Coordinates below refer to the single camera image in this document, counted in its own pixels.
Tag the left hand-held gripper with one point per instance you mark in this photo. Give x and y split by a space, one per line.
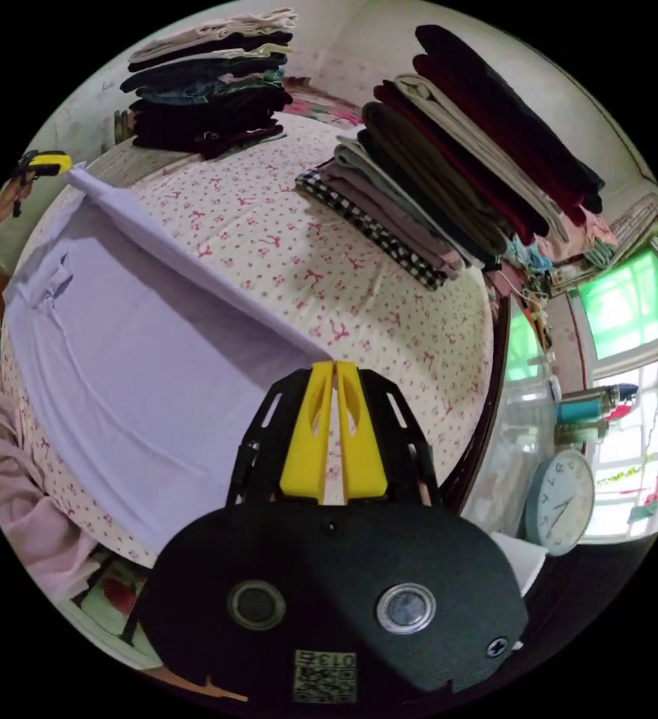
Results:
24 173

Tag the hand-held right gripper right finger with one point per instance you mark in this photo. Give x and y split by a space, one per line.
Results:
364 449

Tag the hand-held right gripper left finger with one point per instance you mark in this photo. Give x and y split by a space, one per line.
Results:
305 444

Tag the light purple short sleeve shirt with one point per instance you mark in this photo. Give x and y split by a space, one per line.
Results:
138 359

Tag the person's left hand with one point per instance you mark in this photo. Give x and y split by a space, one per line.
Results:
2 219

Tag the bed with bow-print sheet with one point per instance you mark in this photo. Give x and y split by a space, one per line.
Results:
318 281

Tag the pile of clothes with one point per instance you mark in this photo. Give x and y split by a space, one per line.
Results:
452 168
211 95

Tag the teal vacuum flask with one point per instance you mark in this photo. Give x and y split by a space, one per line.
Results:
587 409

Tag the flowered quilt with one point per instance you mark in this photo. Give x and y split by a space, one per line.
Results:
323 105

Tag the window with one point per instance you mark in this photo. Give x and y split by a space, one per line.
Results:
627 348

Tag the person's body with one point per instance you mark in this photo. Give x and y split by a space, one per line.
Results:
8 460

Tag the round wall clock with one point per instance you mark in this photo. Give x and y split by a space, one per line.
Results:
559 501

